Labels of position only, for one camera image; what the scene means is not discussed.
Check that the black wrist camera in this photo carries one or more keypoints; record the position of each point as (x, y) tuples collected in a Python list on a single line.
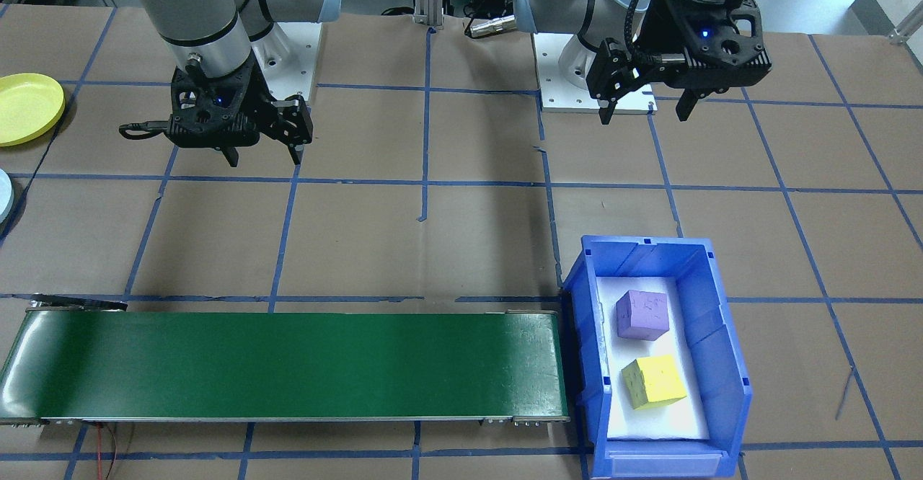
[(728, 73), (213, 134)]

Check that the silver cylindrical plug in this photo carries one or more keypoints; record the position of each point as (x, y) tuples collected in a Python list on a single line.
[(490, 26)]

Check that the light blue plate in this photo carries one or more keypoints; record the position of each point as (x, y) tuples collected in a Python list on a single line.
[(4, 195)]

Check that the yellow foam block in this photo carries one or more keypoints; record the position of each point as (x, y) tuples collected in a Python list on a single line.
[(656, 383)]

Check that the white square base plate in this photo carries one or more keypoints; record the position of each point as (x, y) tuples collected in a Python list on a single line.
[(562, 94), (306, 69)]

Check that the yellow plate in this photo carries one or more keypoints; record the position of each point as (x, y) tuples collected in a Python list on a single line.
[(29, 109)]

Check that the blue plastic storage bin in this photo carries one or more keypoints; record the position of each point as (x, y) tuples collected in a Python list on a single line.
[(721, 365)]

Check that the green conveyor belt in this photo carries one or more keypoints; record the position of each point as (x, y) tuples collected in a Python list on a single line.
[(288, 365)]

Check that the purple foam block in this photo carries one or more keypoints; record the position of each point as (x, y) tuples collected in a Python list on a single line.
[(642, 314)]

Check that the white foam pad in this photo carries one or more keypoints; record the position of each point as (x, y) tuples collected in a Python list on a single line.
[(649, 426)]

